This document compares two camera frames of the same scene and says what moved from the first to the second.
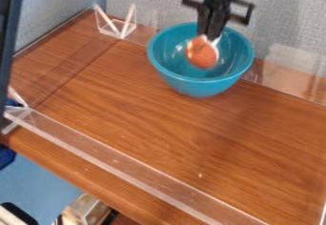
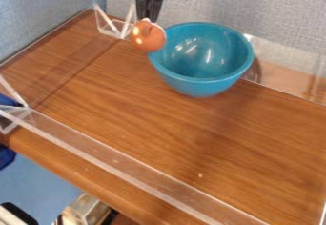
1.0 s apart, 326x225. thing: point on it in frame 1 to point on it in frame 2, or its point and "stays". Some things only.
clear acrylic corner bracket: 114,27 stays
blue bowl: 187,79 stays
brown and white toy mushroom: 202,51 to 147,35
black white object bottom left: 14,215 stays
